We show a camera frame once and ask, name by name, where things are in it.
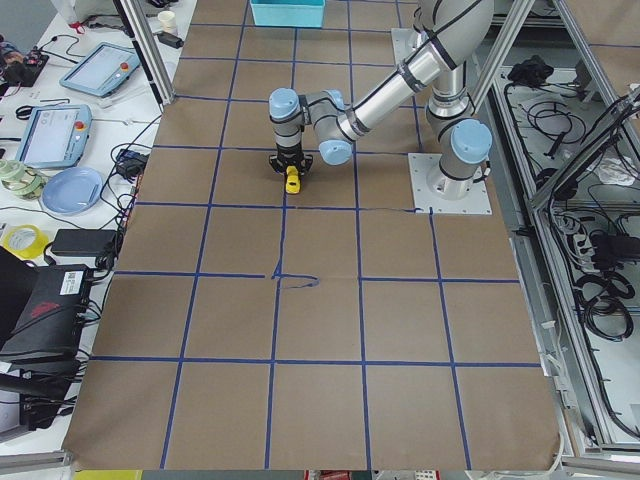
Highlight black computer box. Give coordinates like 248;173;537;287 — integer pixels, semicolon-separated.
1;249;92;364

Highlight aluminium frame post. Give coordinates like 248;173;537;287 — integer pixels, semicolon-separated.
113;0;175;106

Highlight blue teach pendant lower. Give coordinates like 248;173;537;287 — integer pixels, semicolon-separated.
16;105;93;169

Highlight black power brick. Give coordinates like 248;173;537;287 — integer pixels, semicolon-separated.
50;229;116;257

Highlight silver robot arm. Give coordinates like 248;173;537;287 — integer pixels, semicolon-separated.
269;0;494;194

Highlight blue teach pendant upper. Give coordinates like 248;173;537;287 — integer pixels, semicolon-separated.
59;42;140;98

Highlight blue teach pendant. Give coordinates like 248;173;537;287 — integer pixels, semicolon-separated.
16;105;93;169
59;42;140;98

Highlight light blue plastic bin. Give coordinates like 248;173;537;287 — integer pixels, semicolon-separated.
250;0;326;28

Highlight yellow tape roll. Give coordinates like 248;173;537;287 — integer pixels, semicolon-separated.
2;224;49;260

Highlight yellow toy beetle car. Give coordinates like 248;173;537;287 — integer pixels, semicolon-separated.
285;166;301;195

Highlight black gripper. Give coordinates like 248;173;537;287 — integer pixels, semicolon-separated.
269;145;313;175

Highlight white paper cup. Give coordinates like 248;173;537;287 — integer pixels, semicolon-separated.
157;10;178;36

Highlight light blue plate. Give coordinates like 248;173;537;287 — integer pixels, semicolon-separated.
40;167;103;215

